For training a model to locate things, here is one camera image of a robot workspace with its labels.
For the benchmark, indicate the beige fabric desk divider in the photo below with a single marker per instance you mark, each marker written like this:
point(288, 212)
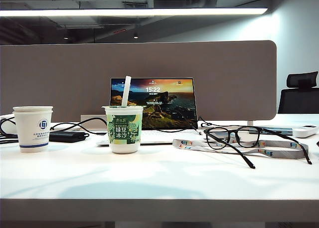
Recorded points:
point(74, 75)

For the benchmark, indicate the white laptop with landscape wallpaper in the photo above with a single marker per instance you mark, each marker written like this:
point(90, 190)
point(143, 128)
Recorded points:
point(162, 103)

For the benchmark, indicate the white drinking straw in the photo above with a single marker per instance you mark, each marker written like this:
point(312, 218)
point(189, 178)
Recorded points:
point(126, 90)

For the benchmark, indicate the green printed drink cup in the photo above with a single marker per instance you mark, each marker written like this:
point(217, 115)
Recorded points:
point(124, 144)

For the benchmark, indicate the hanging ceiling spotlight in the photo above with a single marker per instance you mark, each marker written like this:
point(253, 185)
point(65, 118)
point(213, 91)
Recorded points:
point(135, 36)

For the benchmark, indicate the black power adapter brick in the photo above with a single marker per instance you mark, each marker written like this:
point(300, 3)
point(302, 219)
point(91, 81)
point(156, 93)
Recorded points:
point(64, 137)

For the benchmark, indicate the long linear ceiling light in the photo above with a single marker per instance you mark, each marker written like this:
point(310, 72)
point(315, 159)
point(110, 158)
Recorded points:
point(124, 12)

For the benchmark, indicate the black round eyeglasses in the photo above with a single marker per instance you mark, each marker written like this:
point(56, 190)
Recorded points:
point(251, 165)

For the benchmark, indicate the blue grey usb hub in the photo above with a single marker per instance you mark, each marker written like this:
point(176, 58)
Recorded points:
point(276, 132)

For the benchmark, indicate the plain white paper cup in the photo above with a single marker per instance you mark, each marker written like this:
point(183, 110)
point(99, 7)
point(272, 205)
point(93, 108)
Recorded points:
point(32, 109)

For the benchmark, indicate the white paper cup blue logo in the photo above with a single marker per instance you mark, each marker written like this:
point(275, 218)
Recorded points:
point(30, 130)

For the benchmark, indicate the black mesh office chair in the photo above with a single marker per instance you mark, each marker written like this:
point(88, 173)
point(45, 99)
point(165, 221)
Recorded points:
point(299, 100)

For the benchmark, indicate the white divider bracket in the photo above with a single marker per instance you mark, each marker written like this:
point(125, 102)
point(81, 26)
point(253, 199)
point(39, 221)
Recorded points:
point(250, 123)

